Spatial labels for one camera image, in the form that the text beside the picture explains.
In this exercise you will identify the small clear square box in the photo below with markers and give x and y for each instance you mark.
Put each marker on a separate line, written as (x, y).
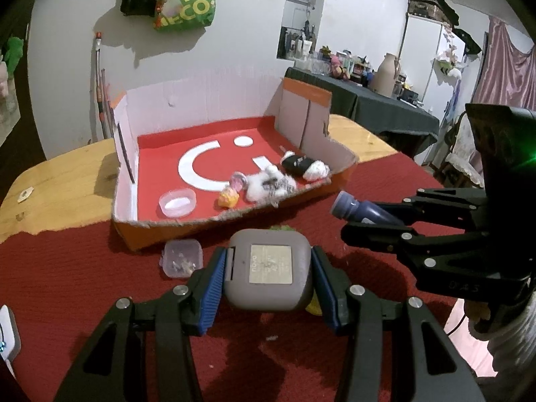
(182, 257)

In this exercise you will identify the white refrigerator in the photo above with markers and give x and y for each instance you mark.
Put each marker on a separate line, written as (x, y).
(423, 58)

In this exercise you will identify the small paper scrap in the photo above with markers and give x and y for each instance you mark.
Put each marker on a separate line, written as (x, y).
(25, 194)

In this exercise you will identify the small clear pink lid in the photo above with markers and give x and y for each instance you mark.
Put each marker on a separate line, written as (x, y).
(239, 180)

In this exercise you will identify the camouflage bag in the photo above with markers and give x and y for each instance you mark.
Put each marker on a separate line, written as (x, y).
(431, 6)

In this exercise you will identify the white handheld device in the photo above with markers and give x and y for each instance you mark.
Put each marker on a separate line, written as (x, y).
(8, 335)

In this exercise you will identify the small yellow toy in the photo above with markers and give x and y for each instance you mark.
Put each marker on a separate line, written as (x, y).
(229, 197)

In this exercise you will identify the grey rounded case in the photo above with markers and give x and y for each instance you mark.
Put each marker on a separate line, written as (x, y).
(268, 259)

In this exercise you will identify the person's right forearm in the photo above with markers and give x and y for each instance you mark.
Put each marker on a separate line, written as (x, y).
(515, 343)

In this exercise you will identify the wall mirror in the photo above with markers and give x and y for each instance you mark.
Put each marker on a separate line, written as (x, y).
(301, 12)

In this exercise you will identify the white plush toy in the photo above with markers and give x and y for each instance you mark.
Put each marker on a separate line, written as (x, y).
(450, 67)

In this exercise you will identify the cluster of clear glasses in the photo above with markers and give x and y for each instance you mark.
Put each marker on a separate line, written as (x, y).
(312, 65)

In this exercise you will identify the hanging fabric organizer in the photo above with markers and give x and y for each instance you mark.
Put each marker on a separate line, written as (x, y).
(8, 117)

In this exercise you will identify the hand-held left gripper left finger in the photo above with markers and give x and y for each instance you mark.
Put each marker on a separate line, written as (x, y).
(213, 289)

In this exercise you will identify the person's right hand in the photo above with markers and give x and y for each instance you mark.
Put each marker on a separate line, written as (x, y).
(477, 310)

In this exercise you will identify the red knitted blanket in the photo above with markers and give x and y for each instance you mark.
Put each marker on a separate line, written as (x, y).
(83, 268)

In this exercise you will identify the orange white cardboard box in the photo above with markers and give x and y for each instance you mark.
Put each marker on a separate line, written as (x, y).
(167, 167)

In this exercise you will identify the black and white cloth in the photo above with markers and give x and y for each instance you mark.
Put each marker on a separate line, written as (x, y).
(312, 170)

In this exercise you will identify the metal pole red tip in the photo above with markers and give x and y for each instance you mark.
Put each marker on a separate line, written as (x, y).
(98, 63)

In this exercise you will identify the beige thermos jug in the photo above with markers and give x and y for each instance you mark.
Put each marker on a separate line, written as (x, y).
(386, 75)

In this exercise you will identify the pink curtain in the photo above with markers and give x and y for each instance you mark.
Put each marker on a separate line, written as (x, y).
(502, 71)

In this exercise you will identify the green frog plush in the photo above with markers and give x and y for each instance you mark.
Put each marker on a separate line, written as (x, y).
(12, 52)

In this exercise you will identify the navy blue bottle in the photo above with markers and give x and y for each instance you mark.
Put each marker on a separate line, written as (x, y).
(356, 209)

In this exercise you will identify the green plush ball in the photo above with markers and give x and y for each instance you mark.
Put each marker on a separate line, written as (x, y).
(284, 228)

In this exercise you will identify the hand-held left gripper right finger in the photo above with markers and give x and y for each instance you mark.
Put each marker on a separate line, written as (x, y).
(326, 291)

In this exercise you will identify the dark green covered table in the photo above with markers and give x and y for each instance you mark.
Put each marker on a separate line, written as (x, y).
(377, 113)

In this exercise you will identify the pink plush toy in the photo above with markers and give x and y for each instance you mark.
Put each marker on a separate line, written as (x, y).
(4, 81)

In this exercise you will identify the chair with lace cover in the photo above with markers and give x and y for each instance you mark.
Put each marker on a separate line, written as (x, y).
(465, 150)

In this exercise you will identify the clear round container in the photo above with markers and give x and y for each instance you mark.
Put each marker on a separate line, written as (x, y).
(178, 203)

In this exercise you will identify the white fluffy toy checkered bow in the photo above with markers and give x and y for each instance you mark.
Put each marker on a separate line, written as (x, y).
(259, 188)

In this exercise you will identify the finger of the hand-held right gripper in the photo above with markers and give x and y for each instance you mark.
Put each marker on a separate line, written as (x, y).
(377, 236)
(439, 205)

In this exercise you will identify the pink plush doll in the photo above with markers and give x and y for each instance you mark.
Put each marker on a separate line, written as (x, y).
(340, 69)

